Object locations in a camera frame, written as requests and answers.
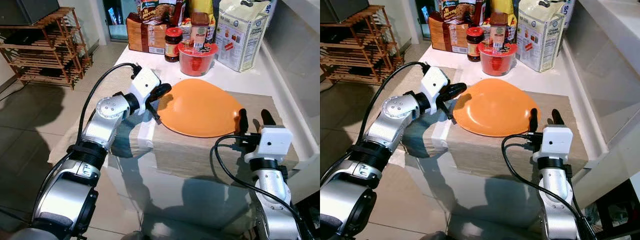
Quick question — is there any orange plate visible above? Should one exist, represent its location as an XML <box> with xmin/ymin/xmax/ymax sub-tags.
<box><xmin>452</xmin><ymin>78</ymin><xmax>536</xmax><ymax>138</ymax></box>
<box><xmin>157</xmin><ymin>78</ymin><xmax>246</xmax><ymax>139</ymax></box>

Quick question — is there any dark jar with red lid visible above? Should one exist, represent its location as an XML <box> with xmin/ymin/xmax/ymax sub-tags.
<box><xmin>466</xmin><ymin>26</ymin><xmax>485</xmax><ymax>63</ymax></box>
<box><xmin>164</xmin><ymin>27</ymin><xmax>184</xmax><ymax>63</ymax></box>

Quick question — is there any red plastic bowl with lid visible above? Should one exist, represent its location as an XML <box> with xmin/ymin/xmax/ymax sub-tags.
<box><xmin>177</xmin><ymin>41</ymin><xmax>219</xmax><ymax>77</ymax></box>
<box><xmin>477</xmin><ymin>41</ymin><xmax>519</xmax><ymax>77</ymax></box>

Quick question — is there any beige woven table cloth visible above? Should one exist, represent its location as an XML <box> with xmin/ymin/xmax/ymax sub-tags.
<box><xmin>47</xmin><ymin>62</ymin><xmax>301</xmax><ymax>181</ymax></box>

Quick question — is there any orange cardboard food box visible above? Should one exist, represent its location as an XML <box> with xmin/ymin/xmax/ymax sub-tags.
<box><xmin>126</xmin><ymin>12</ymin><xmax>169</xmax><ymax>55</ymax></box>
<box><xmin>428</xmin><ymin>11</ymin><xmax>471</xmax><ymax>55</ymax></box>

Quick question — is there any spice bottle with brown cap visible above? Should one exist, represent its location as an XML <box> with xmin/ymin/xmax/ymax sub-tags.
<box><xmin>489</xmin><ymin>12</ymin><xmax>509</xmax><ymax>49</ymax></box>
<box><xmin>190</xmin><ymin>12</ymin><xmax>210</xmax><ymax>49</ymax></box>

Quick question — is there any printed snack bag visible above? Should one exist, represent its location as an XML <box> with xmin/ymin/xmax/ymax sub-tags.
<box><xmin>136</xmin><ymin>0</ymin><xmax>177</xmax><ymax>26</ymax></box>
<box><xmin>436</xmin><ymin>0</ymin><xmax>476</xmax><ymax>25</ymax></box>

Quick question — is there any dark red packet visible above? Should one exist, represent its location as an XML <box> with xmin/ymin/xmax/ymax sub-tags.
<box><xmin>472</xmin><ymin>0</ymin><xmax>489</xmax><ymax>27</ymax></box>
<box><xmin>174</xmin><ymin>0</ymin><xmax>189</xmax><ymax>27</ymax></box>

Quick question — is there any yellow food bag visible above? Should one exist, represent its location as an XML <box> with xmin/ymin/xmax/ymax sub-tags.
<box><xmin>489</xmin><ymin>0</ymin><xmax>518</xmax><ymax>26</ymax></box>
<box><xmin>189</xmin><ymin>0</ymin><xmax>217</xmax><ymax>26</ymax></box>

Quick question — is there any wooden slatted rack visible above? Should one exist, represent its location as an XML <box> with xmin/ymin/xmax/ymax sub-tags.
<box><xmin>320</xmin><ymin>5</ymin><xmax>405</xmax><ymax>84</ymax></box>
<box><xmin>0</xmin><ymin>6</ymin><xmax>94</xmax><ymax>91</ymax></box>

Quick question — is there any black box appliance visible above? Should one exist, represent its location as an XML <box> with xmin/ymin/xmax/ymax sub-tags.
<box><xmin>0</xmin><ymin>0</ymin><xmax>61</xmax><ymax>26</ymax></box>
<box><xmin>320</xmin><ymin>0</ymin><xmax>371</xmax><ymax>24</ymax></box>

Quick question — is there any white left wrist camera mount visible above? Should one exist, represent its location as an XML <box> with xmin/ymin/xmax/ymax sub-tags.
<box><xmin>420</xmin><ymin>65</ymin><xmax>450</xmax><ymax>101</ymax></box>
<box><xmin>129</xmin><ymin>66</ymin><xmax>162</xmax><ymax>103</ymax></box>

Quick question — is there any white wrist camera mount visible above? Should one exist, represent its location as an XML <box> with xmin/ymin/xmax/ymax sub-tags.
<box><xmin>244</xmin><ymin>125</ymin><xmax>294</xmax><ymax>163</ymax></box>
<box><xmin>129</xmin><ymin>66</ymin><xmax>162</xmax><ymax>103</ymax></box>
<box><xmin>532</xmin><ymin>125</ymin><xmax>574</xmax><ymax>162</ymax></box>
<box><xmin>420</xmin><ymin>65</ymin><xmax>450</xmax><ymax>101</ymax></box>

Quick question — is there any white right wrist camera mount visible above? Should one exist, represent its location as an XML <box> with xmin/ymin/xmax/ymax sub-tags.
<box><xmin>532</xmin><ymin>125</ymin><xmax>574</xmax><ymax>162</ymax></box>
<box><xmin>244</xmin><ymin>125</ymin><xmax>294</xmax><ymax>163</ymax></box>

